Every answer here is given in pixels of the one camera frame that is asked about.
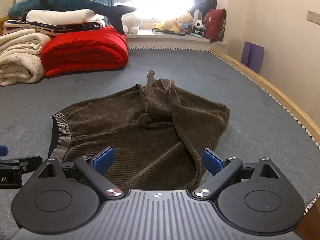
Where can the teal shark plush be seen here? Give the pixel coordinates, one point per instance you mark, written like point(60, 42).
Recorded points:
point(62, 3)

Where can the panda plush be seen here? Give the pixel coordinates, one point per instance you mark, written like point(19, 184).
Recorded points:
point(199, 27)

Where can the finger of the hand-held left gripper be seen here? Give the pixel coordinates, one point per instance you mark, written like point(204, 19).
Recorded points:
point(31, 162)
point(3, 150)

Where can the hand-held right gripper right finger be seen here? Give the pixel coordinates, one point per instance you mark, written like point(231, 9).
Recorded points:
point(212, 162)

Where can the red folded quilt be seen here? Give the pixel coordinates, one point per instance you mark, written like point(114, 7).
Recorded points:
point(85, 52)

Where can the wooden bed frame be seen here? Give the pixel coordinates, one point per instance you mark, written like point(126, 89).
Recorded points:
point(277, 91)

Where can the cream folded blanket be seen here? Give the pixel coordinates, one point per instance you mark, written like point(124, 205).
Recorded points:
point(17, 55)

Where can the red floral cushion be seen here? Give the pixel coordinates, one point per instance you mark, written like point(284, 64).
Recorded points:
point(215, 25)

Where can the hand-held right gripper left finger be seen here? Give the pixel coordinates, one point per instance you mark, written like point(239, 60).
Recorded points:
point(103, 159)

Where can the white plush toy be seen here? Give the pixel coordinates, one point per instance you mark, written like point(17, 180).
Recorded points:
point(132, 22)

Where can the white window sill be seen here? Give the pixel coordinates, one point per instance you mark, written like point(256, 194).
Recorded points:
point(175, 38)

